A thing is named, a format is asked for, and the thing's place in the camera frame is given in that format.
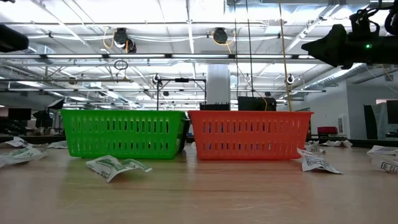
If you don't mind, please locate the black metal table frame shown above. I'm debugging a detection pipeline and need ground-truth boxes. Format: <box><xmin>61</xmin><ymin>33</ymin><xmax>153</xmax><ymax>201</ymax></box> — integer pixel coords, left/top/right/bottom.
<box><xmin>0</xmin><ymin>133</ymin><xmax>398</xmax><ymax>149</ymax></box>

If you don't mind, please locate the dark standing panel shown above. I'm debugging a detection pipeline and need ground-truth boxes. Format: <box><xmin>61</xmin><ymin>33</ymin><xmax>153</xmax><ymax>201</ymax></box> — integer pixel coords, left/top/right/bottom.
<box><xmin>363</xmin><ymin>104</ymin><xmax>379</xmax><ymax>140</ymax></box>

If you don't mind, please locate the black hanging cable ring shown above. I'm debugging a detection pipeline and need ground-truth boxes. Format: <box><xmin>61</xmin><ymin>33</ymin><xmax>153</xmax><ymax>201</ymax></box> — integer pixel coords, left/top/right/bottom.
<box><xmin>113</xmin><ymin>59</ymin><xmax>129</xmax><ymax>72</ymax></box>

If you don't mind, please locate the distant black frame rig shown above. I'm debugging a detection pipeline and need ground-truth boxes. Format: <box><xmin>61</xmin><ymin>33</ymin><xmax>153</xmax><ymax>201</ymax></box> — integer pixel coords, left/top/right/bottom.
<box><xmin>155</xmin><ymin>77</ymin><xmax>208</xmax><ymax>111</ymax></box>

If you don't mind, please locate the orange plastic slotted basket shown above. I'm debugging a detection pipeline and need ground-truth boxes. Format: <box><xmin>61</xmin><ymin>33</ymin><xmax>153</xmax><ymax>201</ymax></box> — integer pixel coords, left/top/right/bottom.
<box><xmin>187</xmin><ymin>110</ymin><xmax>314</xmax><ymax>161</ymax></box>

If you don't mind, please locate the white building pillar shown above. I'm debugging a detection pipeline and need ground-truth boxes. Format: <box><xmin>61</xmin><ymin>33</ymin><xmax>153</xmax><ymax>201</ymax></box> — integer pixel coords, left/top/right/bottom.
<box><xmin>206</xmin><ymin>63</ymin><xmax>231</xmax><ymax>105</ymax></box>

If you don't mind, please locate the distant black monitor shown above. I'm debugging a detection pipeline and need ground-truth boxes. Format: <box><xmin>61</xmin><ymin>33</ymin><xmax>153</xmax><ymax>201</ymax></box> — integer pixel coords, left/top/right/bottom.
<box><xmin>386</xmin><ymin>100</ymin><xmax>398</xmax><ymax>125</ymax></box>
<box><xmin>7</xmin><ymin>108</ymin><xmax>32</xmax><ymax>122</ymax></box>

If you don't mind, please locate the thick black hanging cable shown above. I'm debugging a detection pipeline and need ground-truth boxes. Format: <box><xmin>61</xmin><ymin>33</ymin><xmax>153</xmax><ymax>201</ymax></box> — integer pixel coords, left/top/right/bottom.
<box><xmin>244</xmin><ymin>0</ymin><xmax>254</xmax><ymax>98</ymax></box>

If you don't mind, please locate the green plastic slotted basket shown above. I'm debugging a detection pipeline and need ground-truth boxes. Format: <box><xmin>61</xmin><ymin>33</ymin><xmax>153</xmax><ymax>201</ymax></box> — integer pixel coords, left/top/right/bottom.
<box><xmin>60</xmin><ymin>108</ymin><xmax>190</xmax><ymax>161</ymax></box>

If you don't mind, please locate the black equipment box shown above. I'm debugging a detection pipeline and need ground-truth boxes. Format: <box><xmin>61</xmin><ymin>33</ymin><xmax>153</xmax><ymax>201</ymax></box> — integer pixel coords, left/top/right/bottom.
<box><xmin>238</xmin><ymin>96</ymin><xmax>277</xmax><ymax>112</ymax></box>

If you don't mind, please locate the thin black hanging cable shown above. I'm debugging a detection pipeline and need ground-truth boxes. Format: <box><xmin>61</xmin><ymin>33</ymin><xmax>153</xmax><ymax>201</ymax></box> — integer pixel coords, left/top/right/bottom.
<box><xmin>233</xmin><ymin>0</ymin><xmax>239</xmax><ymax>94</ymax></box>

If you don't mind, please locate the black studio light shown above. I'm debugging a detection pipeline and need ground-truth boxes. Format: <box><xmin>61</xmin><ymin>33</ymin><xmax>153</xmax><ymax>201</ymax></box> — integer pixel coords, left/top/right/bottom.
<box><xmin>32</xmin><ymin>110</ymin><xmax>54</xmax><ymax>129</ymax></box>

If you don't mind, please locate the red storage box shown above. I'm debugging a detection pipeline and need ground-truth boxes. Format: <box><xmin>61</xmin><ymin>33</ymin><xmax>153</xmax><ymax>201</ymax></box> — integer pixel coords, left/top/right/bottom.
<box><xmin>317</xmin><ymin>126</ymin><xmax>338</xmax><ymax>135</ymax></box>

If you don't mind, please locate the yellow hanging cable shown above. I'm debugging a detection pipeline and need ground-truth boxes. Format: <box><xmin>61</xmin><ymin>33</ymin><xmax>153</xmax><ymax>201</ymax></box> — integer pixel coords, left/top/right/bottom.
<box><xmin>278</xmin><ymin>0</ymin><xmax>294</xmax><ymax>112</ymax></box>

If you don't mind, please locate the black photo softbox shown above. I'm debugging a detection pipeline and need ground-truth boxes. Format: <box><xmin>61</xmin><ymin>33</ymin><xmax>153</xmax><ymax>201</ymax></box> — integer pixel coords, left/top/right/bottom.
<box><xmin>46</xmin><ymin>98</ymin><xmax>65</xmax><ymax>111</ymax></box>

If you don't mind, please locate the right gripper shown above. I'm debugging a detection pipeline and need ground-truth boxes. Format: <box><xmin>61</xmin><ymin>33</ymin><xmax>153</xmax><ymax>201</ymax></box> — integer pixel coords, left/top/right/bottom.
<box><xmin>300</xmin><ymin>23</ymin><xmax>369</xmax><ymax>70</ymax></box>

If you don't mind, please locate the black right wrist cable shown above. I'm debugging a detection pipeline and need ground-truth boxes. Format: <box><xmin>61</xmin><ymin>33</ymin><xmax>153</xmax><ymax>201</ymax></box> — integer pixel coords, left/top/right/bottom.
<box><xmin>366</xmin><ymin>3</ymin><xmax>398</xmax><ymax>35</ymax></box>

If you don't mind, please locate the long ceiling light bar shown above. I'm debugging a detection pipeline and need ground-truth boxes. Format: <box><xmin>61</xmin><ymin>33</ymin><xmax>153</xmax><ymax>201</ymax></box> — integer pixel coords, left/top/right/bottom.
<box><xmin>0</xmin><ymin>53</ymin><xmax>327</xmax><ymax>60</ymax></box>

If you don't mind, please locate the black perforated strip box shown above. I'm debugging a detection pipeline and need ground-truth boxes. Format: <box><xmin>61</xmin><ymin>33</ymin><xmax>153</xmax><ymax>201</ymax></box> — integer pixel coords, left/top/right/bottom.
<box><xmin>199</xmin><ymin>101</ymin><xmax>231</xmax><ymax>112</ymax></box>

